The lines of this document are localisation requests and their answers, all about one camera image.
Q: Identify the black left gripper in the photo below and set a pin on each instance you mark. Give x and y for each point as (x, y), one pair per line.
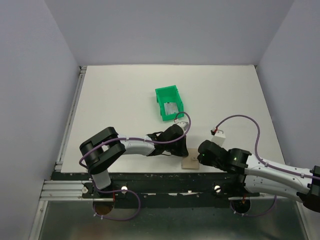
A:
(183, 150)

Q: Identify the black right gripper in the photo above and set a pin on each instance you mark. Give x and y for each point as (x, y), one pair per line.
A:
(203, 159)

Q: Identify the green plastic bin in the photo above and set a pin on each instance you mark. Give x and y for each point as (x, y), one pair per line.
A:
(169, 101)

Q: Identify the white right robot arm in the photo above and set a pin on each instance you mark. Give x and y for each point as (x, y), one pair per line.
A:
(254, 175)

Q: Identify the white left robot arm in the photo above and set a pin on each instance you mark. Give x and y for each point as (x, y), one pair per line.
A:
(101, 150)

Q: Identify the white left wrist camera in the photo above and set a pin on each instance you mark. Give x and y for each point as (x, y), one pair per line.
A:
(184, 125)

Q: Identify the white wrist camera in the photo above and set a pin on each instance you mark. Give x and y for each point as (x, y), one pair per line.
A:
(184, 125)
(218, 137)

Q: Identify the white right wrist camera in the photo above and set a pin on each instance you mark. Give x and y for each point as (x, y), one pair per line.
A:
(218, 137)

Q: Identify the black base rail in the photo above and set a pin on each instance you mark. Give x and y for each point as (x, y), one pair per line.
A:
(160, 190)

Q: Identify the aluminium frame rail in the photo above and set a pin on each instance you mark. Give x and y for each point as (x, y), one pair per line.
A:
(62, 190)

